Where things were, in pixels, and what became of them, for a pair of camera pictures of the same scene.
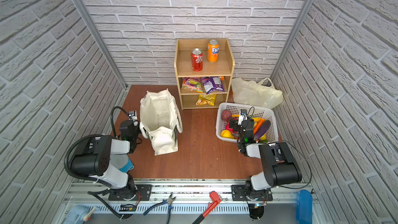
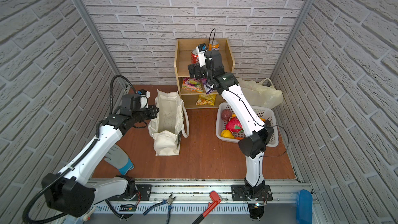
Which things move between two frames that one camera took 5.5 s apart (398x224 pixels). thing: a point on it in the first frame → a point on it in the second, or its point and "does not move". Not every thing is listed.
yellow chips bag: [203, 99] does not move
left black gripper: [130, 129] → [152, 112]
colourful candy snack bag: [194, 84] does not move
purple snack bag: [212, 83] does not move
